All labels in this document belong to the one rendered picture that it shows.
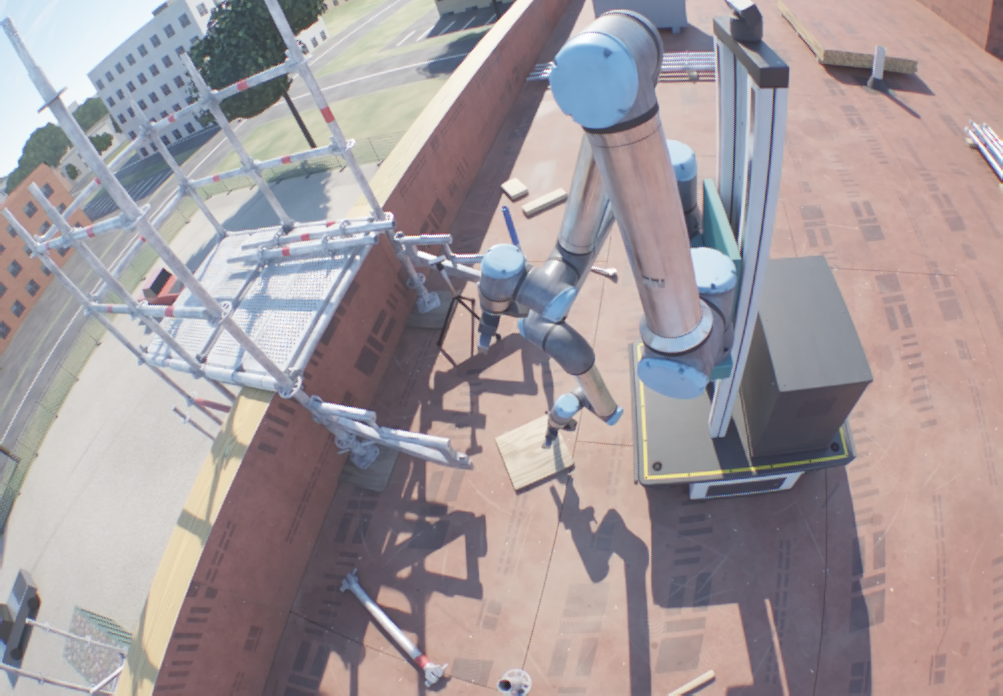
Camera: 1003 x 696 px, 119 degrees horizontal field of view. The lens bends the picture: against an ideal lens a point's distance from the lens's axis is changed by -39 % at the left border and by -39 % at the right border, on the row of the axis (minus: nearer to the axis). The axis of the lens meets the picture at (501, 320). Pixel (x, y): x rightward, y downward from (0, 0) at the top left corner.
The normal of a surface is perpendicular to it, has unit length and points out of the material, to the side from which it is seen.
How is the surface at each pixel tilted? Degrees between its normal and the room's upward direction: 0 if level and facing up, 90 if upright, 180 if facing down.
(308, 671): 0
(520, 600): 0
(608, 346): 0
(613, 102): 82
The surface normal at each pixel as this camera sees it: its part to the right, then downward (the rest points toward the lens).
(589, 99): -0.53, 0.65
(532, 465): -0.26, -0.63
